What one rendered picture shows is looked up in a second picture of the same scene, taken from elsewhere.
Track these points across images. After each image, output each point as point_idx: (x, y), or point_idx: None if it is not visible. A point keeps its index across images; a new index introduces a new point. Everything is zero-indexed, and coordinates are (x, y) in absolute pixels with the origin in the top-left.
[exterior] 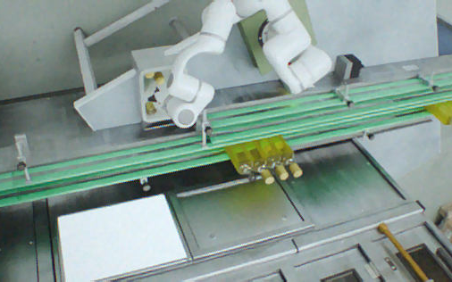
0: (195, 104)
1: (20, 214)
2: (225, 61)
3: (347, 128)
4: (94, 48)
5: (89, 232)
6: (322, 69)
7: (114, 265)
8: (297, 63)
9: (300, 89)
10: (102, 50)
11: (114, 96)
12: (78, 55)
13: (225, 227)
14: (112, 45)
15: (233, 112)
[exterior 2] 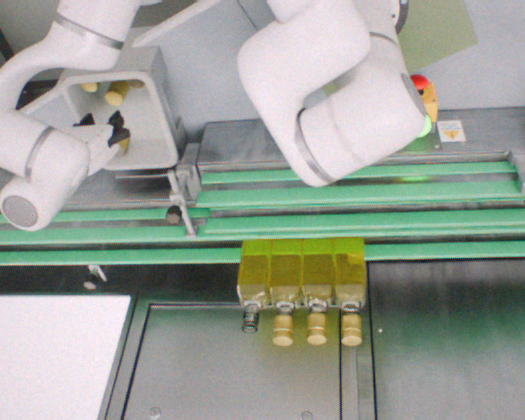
0: (35, 188)
1: None
2: None
3: None
4: (157, 13)
5: None
6: (383, 134)
7: None
8: (318, 108)
9: (320, 179)
10: (170, 16)
11: (61, 115)
12: (135, 23)
13: (188, 399)
14: (185, 8)
15: (255, 178)
